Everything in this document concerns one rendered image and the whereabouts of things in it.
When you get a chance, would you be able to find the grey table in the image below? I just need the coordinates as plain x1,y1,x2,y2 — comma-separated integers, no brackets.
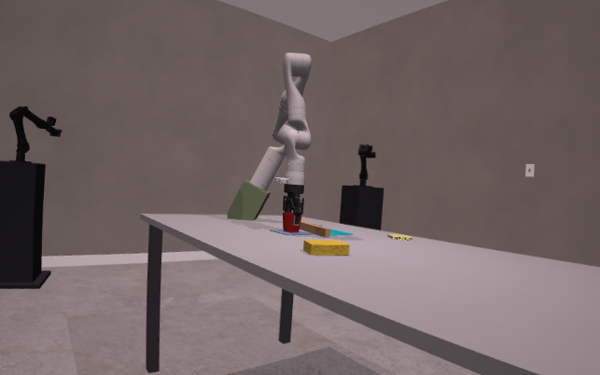
140,212,600,375

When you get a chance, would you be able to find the black stand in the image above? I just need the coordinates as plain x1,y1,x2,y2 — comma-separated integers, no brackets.
0,160,52,290
339,184,385,231

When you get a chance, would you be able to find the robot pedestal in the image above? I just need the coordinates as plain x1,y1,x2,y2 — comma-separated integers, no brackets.
227,179,271,222

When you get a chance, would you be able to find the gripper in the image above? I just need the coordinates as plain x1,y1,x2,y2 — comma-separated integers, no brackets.
282,184,306,217

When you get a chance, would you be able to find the red cup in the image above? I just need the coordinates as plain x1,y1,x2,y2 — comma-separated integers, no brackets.
282,210,303,234

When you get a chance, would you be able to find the thick yellow sponge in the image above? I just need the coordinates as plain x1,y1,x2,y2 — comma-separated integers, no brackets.
302,239,351,257

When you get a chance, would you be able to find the brown wooden rail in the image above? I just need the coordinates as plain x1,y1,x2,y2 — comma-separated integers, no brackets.
299,221,331,239

